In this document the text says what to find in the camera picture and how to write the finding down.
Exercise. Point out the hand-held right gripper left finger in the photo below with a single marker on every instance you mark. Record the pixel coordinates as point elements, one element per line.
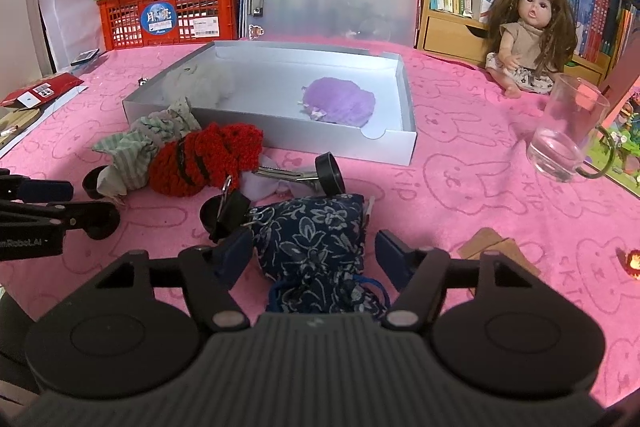
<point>235,254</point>

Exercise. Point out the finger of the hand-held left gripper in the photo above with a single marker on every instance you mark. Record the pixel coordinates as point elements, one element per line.
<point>45,191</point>
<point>75,219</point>

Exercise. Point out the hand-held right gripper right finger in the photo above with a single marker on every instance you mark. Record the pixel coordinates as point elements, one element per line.
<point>392,257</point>

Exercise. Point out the black binder clip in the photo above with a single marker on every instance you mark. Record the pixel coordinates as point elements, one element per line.
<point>230,209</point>

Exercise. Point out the lavender bow hair clip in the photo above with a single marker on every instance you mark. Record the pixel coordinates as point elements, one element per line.
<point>260,188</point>

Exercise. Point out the green striped cloth scrunchie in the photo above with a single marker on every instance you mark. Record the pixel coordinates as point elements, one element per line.
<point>135,147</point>

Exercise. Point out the red crochet hair accessory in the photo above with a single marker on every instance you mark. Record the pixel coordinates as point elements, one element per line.
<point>200,157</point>

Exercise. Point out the silver shallow cardboard box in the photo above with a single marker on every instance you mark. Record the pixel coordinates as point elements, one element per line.
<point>300,139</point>

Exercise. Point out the pink rabbit print cloth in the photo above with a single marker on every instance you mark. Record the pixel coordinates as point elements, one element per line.
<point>450,207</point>

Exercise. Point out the flat white paper sheet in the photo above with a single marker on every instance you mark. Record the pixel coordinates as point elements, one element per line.
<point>50,109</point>

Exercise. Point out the red envelope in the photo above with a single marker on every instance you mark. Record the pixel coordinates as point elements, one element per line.
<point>60,84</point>

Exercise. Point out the brown cardboard pieces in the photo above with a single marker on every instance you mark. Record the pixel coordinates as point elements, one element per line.
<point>500,243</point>

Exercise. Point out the small black card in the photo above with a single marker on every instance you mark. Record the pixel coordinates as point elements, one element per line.
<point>85,57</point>

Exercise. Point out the upright white paper sheets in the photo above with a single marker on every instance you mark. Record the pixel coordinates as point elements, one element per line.
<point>65,27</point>

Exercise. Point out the purple fluffy hair clip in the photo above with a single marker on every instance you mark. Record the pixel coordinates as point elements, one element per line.
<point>340,99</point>

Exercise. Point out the white fluffy scrunchie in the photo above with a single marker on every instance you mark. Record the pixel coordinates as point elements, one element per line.
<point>200,84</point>

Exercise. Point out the clear glass mug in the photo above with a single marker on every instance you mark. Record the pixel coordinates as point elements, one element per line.
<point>565,132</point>

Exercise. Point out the wooden drawer box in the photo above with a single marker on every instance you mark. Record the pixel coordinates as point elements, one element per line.
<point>450,32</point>

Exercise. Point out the red plastic crate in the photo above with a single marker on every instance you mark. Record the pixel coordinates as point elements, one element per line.
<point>200,7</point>

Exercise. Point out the brown-haired baby doll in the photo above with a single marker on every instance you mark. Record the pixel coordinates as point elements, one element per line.
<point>525,37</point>

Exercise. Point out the colourful picture book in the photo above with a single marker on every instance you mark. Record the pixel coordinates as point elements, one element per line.
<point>625,142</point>

